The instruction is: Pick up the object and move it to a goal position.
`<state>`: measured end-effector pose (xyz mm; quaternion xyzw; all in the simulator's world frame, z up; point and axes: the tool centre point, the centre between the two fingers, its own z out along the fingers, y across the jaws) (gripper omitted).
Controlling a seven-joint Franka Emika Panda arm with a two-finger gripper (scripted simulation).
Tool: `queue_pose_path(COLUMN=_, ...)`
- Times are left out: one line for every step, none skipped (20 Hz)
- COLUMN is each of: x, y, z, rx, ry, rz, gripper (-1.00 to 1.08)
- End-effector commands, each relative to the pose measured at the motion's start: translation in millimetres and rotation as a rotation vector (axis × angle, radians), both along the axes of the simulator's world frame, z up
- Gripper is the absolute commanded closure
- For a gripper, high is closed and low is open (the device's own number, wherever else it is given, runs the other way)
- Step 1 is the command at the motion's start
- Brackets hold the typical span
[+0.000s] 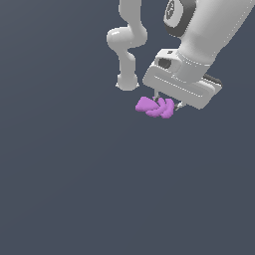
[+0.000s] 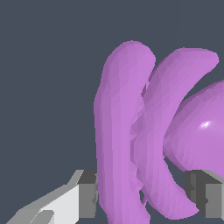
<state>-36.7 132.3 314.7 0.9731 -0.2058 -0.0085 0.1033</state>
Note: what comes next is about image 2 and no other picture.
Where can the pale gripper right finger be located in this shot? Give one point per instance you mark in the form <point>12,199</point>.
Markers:
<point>211,195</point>

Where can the purple lobed object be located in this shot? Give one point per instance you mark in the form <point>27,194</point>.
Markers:
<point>122,131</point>

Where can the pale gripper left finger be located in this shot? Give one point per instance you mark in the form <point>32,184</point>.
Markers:
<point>65,201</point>

